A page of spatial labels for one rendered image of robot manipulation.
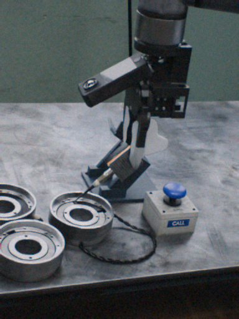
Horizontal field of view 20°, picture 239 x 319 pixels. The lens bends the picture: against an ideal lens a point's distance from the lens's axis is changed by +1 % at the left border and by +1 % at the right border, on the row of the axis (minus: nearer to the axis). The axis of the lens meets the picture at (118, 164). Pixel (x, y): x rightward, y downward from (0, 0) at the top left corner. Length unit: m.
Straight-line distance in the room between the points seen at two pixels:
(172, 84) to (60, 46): 1.71
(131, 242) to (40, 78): 1.74
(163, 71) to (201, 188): 0.32
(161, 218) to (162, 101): 0.19
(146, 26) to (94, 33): 1.77
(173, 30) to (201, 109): 0.63
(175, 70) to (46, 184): 0.33
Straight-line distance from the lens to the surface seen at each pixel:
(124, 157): 1.09
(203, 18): 2.94
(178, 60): 1.04
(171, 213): 1.10
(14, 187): 1.12
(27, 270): 0.96
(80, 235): 1.04
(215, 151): 1.43
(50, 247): 1.01
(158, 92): 1.03
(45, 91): 2.80
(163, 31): 0.99
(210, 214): 1.21
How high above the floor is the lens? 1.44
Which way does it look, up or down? 29 degrees down
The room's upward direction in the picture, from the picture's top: 10 degrees clockwise
